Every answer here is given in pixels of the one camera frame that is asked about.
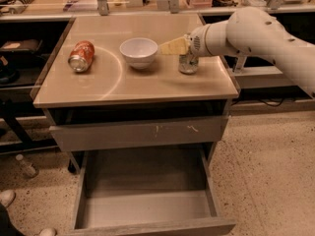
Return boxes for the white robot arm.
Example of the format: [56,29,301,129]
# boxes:
[159,7,315,96]

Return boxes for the white shoe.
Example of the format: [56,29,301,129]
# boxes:
[0,190,16,207]
[37,228,57,236]

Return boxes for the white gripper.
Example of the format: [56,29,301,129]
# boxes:
[159,24,215,57]

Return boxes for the grey drawer cabinet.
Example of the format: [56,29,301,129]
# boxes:
[30,13,241,175]

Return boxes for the silver green 7up can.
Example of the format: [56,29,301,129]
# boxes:
[178,53,199,75]

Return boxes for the clear plastic bottle on floor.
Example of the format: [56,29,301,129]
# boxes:
[16,154,38,178]

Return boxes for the white bowl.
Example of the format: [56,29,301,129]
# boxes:
[119,37,158,70]

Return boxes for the top drawer front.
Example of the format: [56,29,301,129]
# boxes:
[50,116,227,151]

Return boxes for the white handled tool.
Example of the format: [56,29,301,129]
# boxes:
[233,56,247,73]

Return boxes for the orange soda can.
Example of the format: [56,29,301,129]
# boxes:
[68,40,95,73]

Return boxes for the open middle drawer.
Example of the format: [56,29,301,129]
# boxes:
[67,147,235,236]

